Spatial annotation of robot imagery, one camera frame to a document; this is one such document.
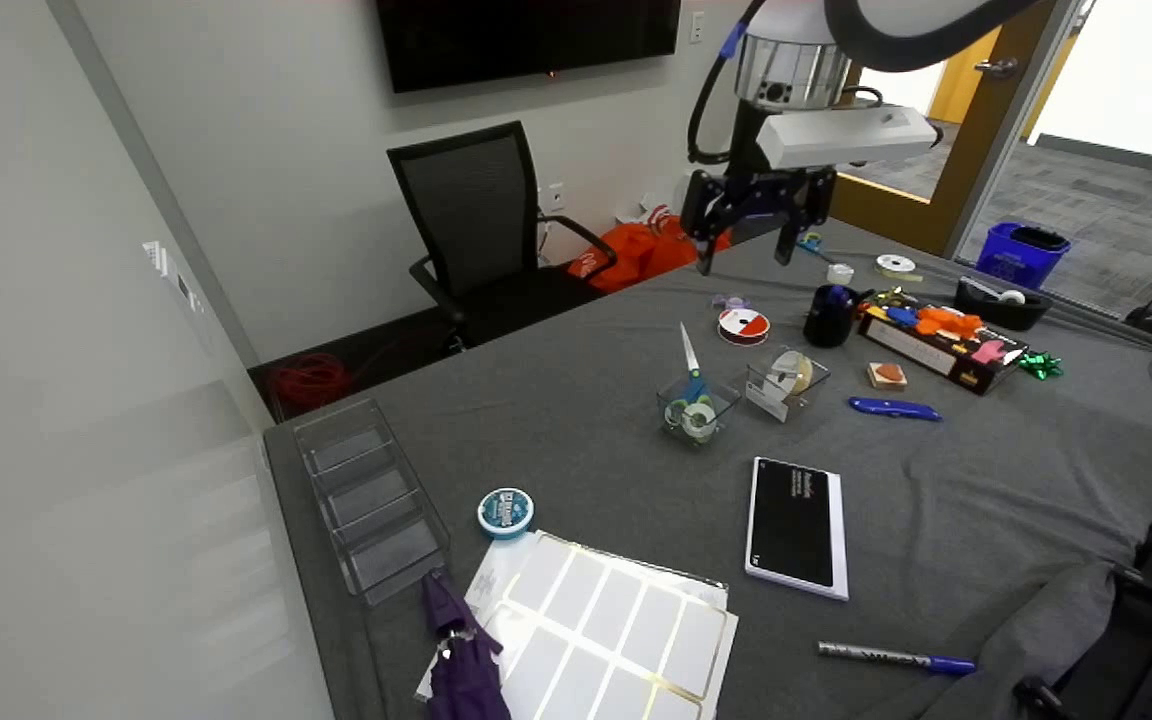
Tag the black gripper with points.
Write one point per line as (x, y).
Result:
(775, 188)

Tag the clear glass box with roll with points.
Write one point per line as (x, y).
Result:
(810, 394)

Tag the black gift bow box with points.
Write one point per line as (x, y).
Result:
(929, 352)

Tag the small lavender bow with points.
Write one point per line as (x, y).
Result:
(735, 303)

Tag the red white ribbon roll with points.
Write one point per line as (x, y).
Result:
(745, 324)

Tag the blue pen in mug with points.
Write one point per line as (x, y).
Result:
(842, 294)

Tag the orange plastic bag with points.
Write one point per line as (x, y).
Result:
(641, 252)

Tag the black mug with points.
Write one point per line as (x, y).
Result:
(828, 321)

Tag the gold gift bow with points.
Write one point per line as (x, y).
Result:
(873, 311)

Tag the cream ribbon roll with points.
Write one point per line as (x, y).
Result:
(782, 378)

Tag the white ribbon spool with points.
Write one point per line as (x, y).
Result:
(896, 260)

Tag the blue gift bow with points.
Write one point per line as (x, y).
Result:
(901, 318)

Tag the small orange square pad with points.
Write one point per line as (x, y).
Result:
(885, 375)

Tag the orange gift bow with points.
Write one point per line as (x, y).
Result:
(938, 321)

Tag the grey tablecloth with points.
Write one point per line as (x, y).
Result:
(578, 401)

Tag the black tape dispenser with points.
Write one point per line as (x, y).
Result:
(1003, 306)

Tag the pink gift bow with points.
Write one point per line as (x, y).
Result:
(994, 352)

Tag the black office chair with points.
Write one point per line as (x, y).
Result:
(481, 215)

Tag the blue waste bin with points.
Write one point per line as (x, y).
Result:
(1023, 252)

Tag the black tablet device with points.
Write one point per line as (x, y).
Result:
(797, 522)

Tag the green gift bow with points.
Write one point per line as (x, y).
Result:
(1039, 361)

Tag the blue white tape roll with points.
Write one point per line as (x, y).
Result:
(505, 509)

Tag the white label sheets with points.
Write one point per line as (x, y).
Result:
(600, 625)

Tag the blue capped marker pen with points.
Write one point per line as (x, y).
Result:
(896, 658)

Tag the clear acrylic tray organizer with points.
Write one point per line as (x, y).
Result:
(369, 514)

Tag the purple cloth bundle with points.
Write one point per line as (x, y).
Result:
(462, 660)

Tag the small white wall outlet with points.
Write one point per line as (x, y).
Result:
(552, 192)

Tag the white light switch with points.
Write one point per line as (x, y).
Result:
(693, 26)

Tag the black wall television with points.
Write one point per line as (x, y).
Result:
(531, 38)

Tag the white wall bracket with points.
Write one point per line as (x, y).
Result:
(161, 256)

